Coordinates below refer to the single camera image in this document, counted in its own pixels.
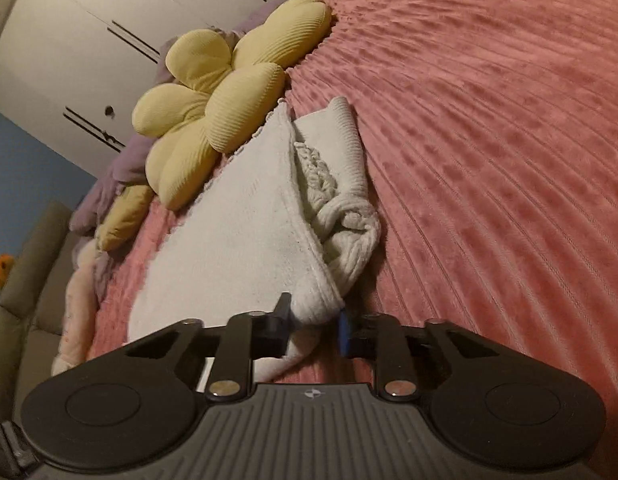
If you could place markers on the orange plush toy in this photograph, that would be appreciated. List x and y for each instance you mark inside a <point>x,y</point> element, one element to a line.
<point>1,272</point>

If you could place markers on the white wardrobe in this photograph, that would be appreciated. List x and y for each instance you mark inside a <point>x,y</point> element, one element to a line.
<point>114,25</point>

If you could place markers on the yellow flower-shaped pillow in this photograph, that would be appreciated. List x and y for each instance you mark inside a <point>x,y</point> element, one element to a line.
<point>229,100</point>

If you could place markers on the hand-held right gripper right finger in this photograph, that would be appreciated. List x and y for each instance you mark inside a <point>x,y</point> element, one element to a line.
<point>345,334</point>

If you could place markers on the pink ribbed plush blanket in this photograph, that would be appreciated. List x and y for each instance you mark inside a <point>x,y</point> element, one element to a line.
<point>489,160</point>

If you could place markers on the olive grey sofa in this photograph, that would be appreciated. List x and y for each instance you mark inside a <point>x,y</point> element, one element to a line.
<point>29,335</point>

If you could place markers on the yellow leaf-shaped pillow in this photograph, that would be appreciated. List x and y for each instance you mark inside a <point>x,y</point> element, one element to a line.
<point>121,220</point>

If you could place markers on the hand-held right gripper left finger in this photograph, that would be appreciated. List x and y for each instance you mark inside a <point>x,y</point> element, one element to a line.
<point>285,321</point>

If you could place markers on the white ribbed knit sweater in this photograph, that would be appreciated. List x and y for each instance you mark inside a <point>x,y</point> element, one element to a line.
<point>229,240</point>

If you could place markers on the long pale plush toy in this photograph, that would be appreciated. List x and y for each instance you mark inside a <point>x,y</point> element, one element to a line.
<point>81,300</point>

